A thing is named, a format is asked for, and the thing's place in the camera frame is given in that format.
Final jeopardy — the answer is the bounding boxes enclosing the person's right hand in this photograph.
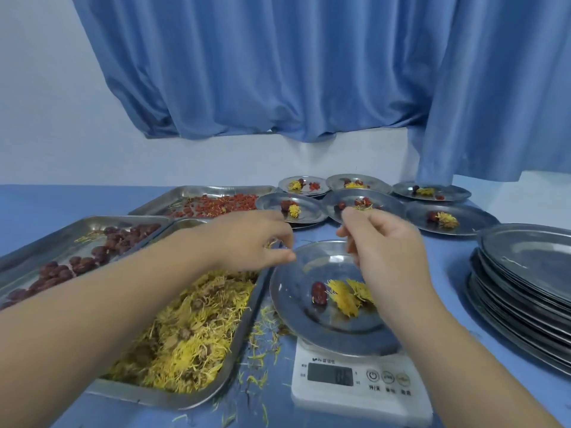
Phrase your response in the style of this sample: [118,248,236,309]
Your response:
[337,207,440,328]

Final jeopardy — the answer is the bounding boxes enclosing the person's left hand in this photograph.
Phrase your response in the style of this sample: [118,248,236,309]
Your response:
[203,210,297,272]

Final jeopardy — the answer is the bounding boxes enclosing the round steel plate red label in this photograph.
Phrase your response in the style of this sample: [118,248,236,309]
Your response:
[278,175,331,196]

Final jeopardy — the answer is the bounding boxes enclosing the pile of yellow chrysanthemums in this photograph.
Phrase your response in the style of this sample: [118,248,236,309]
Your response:
[102,269,259,394]

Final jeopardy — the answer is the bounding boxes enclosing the stack of steel plates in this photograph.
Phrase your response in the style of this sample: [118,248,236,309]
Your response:
[463,223,571,377]

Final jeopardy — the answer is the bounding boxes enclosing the white digital kitchen scale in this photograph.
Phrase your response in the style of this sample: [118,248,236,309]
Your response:
[290,336,434,426]

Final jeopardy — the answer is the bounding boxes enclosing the person's right forearm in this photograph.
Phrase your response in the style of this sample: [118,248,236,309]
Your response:
[388,298,563,428]

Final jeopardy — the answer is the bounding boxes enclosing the person's left forearm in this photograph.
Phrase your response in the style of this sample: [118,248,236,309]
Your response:
[0,231,219,428]

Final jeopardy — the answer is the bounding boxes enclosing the rectangular steel tray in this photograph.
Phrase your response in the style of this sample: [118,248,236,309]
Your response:
[128,185,277,219]
[0,216,175,308]
[87,218,273,411]

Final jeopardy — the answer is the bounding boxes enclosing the wide blue curtain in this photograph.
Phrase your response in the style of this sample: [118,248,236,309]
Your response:
[71,0,451,143]

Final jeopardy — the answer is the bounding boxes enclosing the blue tablecloth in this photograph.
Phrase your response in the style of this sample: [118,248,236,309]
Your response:
[0,184,571,428]

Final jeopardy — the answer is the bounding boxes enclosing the narrow blue curtain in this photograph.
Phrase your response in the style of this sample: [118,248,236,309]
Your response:
[408,0,571,185]

